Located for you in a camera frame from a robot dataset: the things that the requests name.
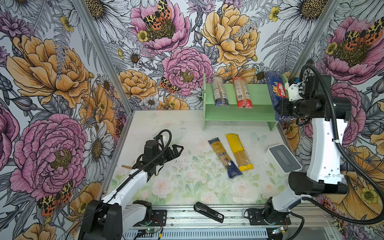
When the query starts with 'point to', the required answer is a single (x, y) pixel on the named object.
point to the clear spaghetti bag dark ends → (220, 93)
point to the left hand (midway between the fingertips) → (178, 154)
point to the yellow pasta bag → (237, 147)
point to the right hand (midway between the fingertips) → (280, 112)
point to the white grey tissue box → (283, 160)
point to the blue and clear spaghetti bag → (230, 165)
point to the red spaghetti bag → (244, 100)
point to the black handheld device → (208, 211)
